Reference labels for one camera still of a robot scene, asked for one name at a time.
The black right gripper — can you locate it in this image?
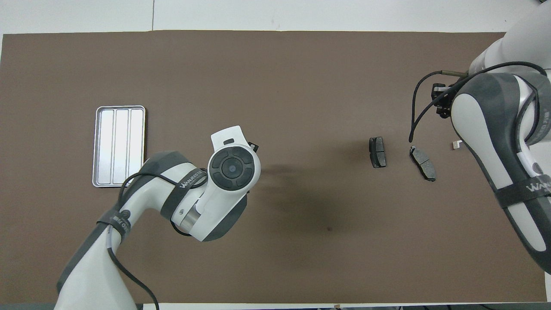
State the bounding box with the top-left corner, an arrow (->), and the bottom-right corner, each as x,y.
432,83 -> 455,119

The silver metal tray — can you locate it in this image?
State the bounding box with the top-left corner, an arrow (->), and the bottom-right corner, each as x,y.
92,105 -> 146,188

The long dark brake pad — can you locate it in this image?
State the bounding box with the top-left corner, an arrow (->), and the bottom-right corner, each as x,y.
409,146 -> 436,182

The short dark brake pad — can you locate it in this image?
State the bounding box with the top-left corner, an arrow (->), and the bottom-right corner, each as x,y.
369,136 -> 387,169

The brown table mat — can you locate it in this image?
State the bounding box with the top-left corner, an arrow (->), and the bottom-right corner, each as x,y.
0,30 -> 547,304

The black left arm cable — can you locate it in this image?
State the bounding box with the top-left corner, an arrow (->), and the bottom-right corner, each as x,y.
97,172 -> 207,310

